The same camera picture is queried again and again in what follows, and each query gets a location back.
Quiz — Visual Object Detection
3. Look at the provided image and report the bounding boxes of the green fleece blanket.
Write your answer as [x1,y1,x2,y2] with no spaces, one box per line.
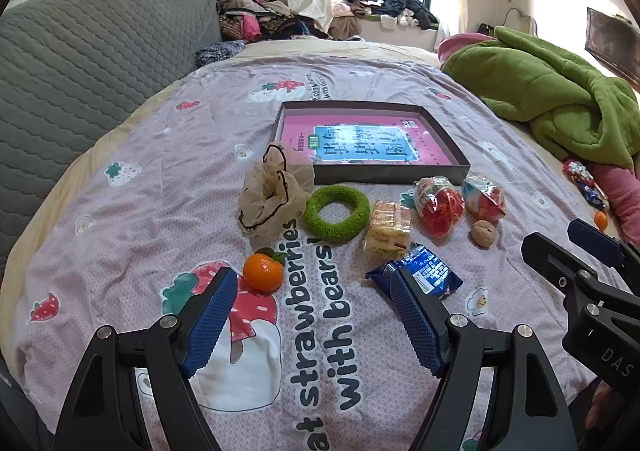
[441,26,640,169]

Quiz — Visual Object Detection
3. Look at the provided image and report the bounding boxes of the clear cracker packet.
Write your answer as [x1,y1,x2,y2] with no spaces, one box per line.
[362,200,413,261]

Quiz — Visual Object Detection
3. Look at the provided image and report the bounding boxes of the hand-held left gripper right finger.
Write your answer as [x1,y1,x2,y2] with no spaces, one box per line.
[389,267,576,451]

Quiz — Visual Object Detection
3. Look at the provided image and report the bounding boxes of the colourful snack packet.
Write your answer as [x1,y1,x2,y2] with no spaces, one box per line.
[562,159,611,212]

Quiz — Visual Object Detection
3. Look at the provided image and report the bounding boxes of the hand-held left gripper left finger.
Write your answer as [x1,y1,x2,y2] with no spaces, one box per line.
[52,266,241,451]

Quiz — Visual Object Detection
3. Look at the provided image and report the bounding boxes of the clothes on window sill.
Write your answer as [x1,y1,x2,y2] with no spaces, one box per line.
[330,0,441,32]

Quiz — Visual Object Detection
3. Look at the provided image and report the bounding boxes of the strawberry printed bedsheet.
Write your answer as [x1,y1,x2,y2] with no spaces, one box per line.
[15,58,601,451]

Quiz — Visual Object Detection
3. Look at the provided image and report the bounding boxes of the grey quilted headboard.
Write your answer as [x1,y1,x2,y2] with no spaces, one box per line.
[0,0,223,272]

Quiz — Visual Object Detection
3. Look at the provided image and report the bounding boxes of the walnut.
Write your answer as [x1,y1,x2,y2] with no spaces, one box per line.
[471,219,497,249]

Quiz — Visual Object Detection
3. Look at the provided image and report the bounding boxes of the beige mesh scrunchie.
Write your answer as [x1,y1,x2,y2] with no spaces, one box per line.
[238,143,315,238]

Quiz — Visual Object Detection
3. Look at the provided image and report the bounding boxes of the dark floral cloth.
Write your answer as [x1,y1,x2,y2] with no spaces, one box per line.
[195,41,247,68]

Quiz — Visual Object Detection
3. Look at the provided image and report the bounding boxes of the pink blanket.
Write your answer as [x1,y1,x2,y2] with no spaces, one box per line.
[437,32,498,74]

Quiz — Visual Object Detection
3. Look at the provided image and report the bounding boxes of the person's right hand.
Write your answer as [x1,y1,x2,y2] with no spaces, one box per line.
[585,381,615,432]

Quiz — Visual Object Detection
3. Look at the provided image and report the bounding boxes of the wall television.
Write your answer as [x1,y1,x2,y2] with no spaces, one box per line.
[585,7,640,92]

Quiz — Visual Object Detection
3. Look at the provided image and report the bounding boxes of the blue snack packet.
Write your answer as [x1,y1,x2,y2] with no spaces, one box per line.
[365,243,464,301]

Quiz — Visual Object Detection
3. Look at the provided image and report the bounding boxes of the shallow dark cardboard box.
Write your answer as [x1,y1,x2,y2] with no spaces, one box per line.
[271,101,471,186]

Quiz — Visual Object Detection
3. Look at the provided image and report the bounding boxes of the green fuzzy scrunchie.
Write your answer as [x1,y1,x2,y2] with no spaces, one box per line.
[304,185,371,244]

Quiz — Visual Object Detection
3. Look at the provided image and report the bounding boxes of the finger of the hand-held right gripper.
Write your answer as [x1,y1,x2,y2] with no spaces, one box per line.
[567,218,640,277]
[521,232,608,304]

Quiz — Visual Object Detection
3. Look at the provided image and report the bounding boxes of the tangerine with leaf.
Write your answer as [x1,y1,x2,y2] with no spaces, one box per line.
[243,247,290,294]

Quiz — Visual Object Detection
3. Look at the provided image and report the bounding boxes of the white curved frame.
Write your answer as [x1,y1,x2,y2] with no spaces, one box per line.
[502,8,538,34]

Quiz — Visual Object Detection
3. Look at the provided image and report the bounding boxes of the pink cushion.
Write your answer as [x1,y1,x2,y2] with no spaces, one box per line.
[590,162,640,244]

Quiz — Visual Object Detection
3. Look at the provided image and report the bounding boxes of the pile of clothes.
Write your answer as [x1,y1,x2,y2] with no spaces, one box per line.
[216,0,331,42]

